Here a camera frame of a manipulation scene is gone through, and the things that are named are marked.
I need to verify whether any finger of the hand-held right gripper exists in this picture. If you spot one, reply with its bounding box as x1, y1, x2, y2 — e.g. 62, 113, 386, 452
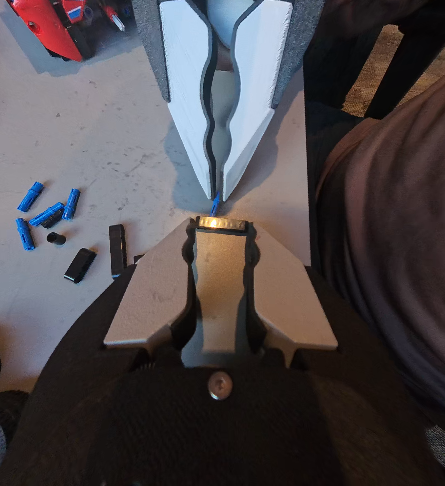
222, 0, 294, 203
159, 0, 218, 200

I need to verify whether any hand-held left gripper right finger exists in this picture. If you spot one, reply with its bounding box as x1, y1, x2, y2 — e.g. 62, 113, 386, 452
245, 222, 339, 367

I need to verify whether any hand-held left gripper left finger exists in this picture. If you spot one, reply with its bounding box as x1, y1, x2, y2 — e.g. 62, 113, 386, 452
103, 218, 198, 352

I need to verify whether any long black toy beam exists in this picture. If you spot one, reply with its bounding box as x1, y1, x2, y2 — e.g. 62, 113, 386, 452
109, 224, 128, 279
195, 215, 249, 237

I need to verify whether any small black toy brick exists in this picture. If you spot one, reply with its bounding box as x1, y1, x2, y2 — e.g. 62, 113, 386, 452
64, 248, 97, 285

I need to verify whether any grey desk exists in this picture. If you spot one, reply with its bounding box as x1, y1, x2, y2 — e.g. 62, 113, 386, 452
0, 0, 312, 393

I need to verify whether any red black toy car model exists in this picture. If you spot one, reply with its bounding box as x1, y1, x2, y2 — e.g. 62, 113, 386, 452
6, 0, 137, 62

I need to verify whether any black chair frame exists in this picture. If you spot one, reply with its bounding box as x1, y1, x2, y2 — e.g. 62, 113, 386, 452
363, 23, 445, 120

